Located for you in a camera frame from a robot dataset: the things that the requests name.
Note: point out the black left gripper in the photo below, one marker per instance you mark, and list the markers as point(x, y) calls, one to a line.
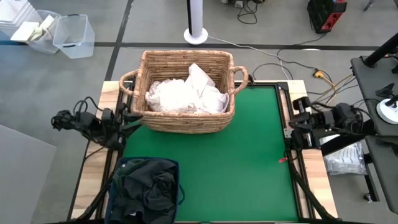
point(110, 127)

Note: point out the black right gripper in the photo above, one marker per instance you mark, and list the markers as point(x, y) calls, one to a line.
point(323, 119)

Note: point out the white lace garment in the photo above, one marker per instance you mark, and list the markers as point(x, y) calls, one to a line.
point(168, 96)

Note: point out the dark grey garment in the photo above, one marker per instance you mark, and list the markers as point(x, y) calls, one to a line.
point(149, 180)

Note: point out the off-white large shirt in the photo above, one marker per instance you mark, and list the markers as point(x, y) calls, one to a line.
point(217, 102)

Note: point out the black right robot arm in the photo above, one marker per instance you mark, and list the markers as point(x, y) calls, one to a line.
point(348, 118)

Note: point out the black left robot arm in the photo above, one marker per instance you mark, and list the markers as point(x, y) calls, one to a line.
point(84, 121)

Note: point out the small red tag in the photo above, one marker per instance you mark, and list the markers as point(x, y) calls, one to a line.
point(283, 160)

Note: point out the black stand leg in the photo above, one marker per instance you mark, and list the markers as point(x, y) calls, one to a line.
point(342, 144)

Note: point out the yellow power plug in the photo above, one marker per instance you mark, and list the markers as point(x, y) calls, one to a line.
point(318, 74)

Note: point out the woven wicker basket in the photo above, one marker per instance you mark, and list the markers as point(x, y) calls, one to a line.
point(186, 123)

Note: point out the clear plastic bag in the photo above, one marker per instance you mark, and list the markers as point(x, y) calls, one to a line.
point(345, 158)

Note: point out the black side table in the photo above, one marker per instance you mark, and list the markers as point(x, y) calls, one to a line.
point(370, 81)

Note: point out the white round device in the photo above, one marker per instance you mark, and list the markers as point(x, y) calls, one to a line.
point(387, 113)

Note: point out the black object on side table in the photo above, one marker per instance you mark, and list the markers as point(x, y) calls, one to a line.
point(385, 91)

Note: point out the navy fabric bin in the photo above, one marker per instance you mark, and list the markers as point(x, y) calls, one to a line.
point(108, 214)

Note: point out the green table mat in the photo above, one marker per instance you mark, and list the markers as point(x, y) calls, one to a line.
point(217, 174)

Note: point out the empty clear plastic bin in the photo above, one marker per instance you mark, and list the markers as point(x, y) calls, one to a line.
point(74, 37)

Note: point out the black stand pole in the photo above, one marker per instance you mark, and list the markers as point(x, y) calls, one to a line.
point(381, 51)

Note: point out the red and black tool case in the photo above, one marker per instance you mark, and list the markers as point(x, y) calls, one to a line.
point(320, 15)

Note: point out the grey board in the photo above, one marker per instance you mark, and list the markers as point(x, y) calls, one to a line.
point(25, 180)

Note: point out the white tower fan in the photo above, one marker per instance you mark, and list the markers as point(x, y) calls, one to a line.
point(195, 15)

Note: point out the cream foam block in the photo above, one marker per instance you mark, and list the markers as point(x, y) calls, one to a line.
point(47, 22)

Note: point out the white foam sheet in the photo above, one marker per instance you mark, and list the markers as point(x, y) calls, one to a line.
point(25, 31)

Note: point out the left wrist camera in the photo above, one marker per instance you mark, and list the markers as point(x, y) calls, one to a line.
point(122, 108)

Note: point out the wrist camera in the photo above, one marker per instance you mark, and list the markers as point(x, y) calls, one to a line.
point(122, 108)
point(301, 104)

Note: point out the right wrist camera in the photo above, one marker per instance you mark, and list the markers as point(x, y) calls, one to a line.
point(301, 104)

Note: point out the black aluminium table frame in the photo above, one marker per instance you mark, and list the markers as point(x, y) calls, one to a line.
point(264, 84)

